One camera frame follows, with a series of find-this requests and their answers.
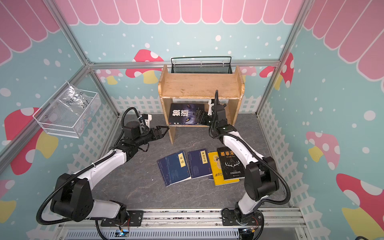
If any white wire mesh basket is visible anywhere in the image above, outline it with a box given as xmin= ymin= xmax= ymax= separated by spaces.
xmin=33 ymin=82 xmax=102 ymax=139

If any yellow cartoon book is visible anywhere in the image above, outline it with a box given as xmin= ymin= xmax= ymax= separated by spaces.
xmin=208 ymin=152 xmax=240 ymax=186

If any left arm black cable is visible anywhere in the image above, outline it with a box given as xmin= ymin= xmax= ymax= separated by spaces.
xmin=35 ymin=107 xmax=145 ymax=226

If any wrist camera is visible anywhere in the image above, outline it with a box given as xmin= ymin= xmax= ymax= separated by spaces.
xmin=139 ymin=114 xmax=152 ymax=127
xmin=208 ymin=99 xmax=219 ymax=116

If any dark blue book right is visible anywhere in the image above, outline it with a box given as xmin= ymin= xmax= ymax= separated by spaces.
xmin=188 ymin=149 xmax=212 ymax=179

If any black wolf book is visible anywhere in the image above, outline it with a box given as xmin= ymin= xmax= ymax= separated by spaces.
xmin=169 ymin=103 xmax=205 ymax=125

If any wooden two-tier bookshelf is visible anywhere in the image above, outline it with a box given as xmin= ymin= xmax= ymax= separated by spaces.
xmin=158 ymin=65 xmax=246 ymax=145

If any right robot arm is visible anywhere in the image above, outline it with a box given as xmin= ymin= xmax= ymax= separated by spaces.
xmin=196 ymin=100 xmax=291 ymax=225

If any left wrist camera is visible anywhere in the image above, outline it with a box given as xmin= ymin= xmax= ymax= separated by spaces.
xmin=139 ymin=114 xmax=152 ymax=127

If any dark blue book left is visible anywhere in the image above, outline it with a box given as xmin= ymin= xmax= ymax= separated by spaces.
xmin=157 ymin=151 xmax=192 ymax=187

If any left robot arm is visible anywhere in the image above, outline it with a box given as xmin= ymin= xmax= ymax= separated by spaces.
xmin=36 ymin=122 xmax=169 ymax=226

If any clear plastic bag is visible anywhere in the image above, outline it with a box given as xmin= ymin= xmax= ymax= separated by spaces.
xmin=57 ymin=85 xmax=93 ymax=122

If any black wire mesh basket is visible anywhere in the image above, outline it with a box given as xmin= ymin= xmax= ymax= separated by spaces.
xmin=171 ymin=56 xmax=233 ymax=74

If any black deer antler book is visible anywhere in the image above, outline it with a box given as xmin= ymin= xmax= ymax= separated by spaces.
xmin=217 ymin=147 xmax=245 ymax=181

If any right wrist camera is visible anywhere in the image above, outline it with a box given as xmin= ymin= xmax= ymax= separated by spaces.
xmin=208 ymin=99 xmax=219 ymax=116

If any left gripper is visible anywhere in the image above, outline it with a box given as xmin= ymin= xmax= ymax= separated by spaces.
xmin=134 ymin=125 xmax=170 ymax=147

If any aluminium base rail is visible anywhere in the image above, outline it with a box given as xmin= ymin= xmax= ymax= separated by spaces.
xmin=54 ymin=208 xmax=312 ymax=240

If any dark blue book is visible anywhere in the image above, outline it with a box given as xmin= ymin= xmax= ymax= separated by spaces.
xmin=188 ymin=149 xmax=212 ymax=179
xmin=157 ymin=151 xmax=192 ymax=187

